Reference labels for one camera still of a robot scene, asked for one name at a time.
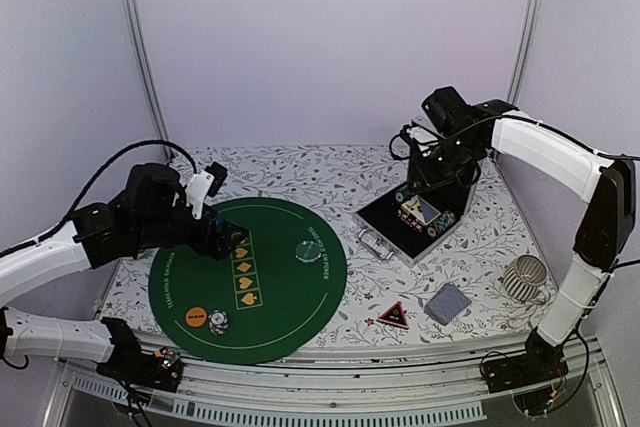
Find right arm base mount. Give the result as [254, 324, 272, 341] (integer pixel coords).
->
[479, 348, 569, 393]

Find striped ceramic mug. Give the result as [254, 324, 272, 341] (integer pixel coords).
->
[502, 255, 548, 305]

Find row of poker chips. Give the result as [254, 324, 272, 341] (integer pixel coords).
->
[394, 185, 415, 205]

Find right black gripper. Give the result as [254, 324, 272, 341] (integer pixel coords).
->
[408, 132, 482, 192]

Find clear dealer button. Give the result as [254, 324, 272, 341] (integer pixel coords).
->
[294, 240, 322, 264]

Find right aluminium frame post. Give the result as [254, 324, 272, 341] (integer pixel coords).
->
[506, 0, 543, 106]

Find aluminium poker chip case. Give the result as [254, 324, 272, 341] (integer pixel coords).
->
[354, 116, 486, 268]

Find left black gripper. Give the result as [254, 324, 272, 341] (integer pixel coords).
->
[135, 198, 250, 260]

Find left aluminium frame post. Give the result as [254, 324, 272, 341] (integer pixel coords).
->
[122, 0, 170, 141]

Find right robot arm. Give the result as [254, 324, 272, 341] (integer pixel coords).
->
[397, 86, 638, 383]

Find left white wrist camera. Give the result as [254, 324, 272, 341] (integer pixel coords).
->
[185, 162, 228, 220]

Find aluminium frame post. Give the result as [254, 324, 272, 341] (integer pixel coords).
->
[506, 0, 543, 106]
[122, 0, 170, 141]

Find orange big blind button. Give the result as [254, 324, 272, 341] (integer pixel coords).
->
[185, 307, 208, 329]

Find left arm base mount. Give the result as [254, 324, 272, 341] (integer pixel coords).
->
[96, 347, 184, 393]

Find red black triangular button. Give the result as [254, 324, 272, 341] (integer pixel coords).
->
[377, 301, 409, 330]

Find grey playing card deck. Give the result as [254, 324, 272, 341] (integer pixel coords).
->
[424, 283, 471, 326]

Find round green poker mat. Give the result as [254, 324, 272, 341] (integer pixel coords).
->
[148, 197, 347, 365]

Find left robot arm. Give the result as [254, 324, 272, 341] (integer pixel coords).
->
[1, 162, 248, 381]

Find boxed card deck in case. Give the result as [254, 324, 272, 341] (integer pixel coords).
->
[401, 195, 441, 227]

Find front row poker chips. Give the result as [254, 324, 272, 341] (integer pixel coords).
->
[426, 210, 457, 239]

